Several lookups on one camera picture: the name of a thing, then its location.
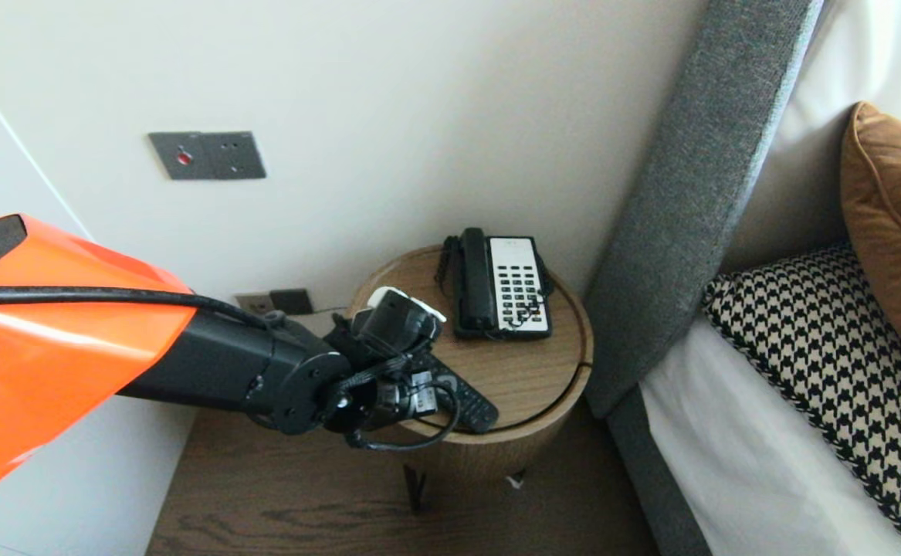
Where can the dark grey bed frame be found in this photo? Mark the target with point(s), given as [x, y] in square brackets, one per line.
[651, 479]

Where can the grey fabric headboard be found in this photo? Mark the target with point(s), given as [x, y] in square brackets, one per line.
[689, 193]

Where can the brass wall socket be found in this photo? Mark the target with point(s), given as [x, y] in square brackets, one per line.
[253, 303]

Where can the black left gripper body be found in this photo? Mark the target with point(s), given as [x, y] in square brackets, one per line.
[388, 394]

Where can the white bed sheet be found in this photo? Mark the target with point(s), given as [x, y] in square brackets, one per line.
[728, 448]

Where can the black telephone handset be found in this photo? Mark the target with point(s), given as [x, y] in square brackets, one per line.
[477, 282]

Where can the black remote control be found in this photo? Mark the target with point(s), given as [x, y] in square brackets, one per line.
[477, 405]

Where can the black white telephone base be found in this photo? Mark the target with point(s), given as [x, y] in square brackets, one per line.
[516, 261]

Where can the curved wooden table drawer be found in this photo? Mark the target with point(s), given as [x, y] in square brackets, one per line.
[496, 455]

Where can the black white houndstooth pillow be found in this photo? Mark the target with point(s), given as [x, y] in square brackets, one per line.
[828, 347]

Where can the grey wall plate with holes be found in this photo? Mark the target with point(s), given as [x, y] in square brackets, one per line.
[235, 154]

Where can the black metal table legs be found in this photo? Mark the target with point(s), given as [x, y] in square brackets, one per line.
[414, 486]

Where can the brown cushion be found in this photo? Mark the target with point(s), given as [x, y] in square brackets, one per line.
[898, 216]

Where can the grey switch plate red button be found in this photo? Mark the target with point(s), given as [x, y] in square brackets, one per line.
[177, 156]

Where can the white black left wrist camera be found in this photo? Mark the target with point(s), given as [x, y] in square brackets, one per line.
[396, 320]

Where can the round wooden bedside table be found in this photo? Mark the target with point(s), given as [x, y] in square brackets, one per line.
[512, 371]

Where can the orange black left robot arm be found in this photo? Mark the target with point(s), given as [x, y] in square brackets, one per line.
[33, 363]

